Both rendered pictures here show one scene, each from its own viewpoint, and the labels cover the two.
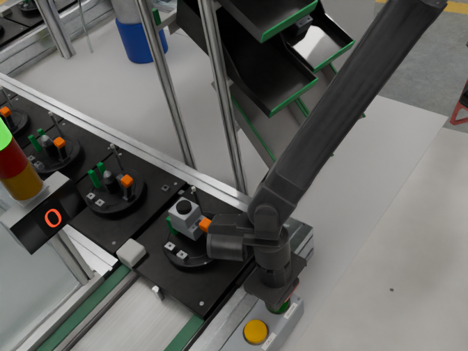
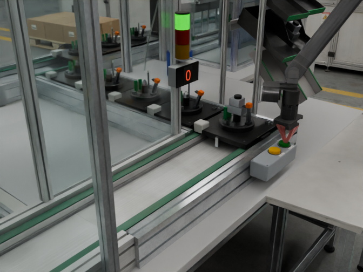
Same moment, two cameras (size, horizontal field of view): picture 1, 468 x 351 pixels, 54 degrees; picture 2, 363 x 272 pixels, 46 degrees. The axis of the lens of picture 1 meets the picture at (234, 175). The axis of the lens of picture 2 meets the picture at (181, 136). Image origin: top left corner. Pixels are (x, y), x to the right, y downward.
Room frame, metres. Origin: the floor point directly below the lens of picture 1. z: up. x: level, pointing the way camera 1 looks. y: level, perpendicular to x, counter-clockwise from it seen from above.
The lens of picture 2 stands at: (-0.91, 0.49, 1.67)
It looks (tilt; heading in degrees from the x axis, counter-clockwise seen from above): 26 degrees down; 354
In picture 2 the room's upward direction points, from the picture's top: straight up
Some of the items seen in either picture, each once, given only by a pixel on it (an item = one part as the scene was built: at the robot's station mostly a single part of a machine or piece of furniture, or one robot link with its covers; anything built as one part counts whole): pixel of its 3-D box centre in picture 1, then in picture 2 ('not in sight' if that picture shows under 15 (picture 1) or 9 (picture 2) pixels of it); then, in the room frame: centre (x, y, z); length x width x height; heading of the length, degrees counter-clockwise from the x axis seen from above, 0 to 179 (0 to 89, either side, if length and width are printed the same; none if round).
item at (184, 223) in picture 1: (183, 214); (235, 103); (0.59, 0.11, 1.06); 0.08 x 0.04 x 0.07; 44
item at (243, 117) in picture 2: (196, 239); (236, 122); (0.58, 0.10, 0.98); 0.14 x 0.14 x 0.02
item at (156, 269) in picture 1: (197, 245); (236, 127); (0.58, 0.10, 0.96); 0.24 x 0.24 x 0.02; 44
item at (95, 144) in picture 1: (49, 146); not in sight; (0.94, 0.45, 1.01); 0.24 x 0.24 x 0.13; 44
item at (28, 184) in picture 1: (19, 178); (182, 50); (0.53, 0.32, 1.28); 0.05 x 0.05 x 0.05
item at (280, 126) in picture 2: not in sight; (288, 129); (0.42, -0.04, 1.02); 0.07 x 0.07 x 0.09; 44
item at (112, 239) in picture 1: (111, 182); (186, 100); (0.77, 0.28, 1.01); 0.24 x 0.24 x 0.13; 44
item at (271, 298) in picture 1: (274, 267); (289, 112); (0.41, -0.04, 1.09); 0.10 x 0.07 x 0.07; 134
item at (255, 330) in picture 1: (255, 331); (274, 151); (0.37, 0.02, 0.96); 0.04 x 0.04 x 0.02
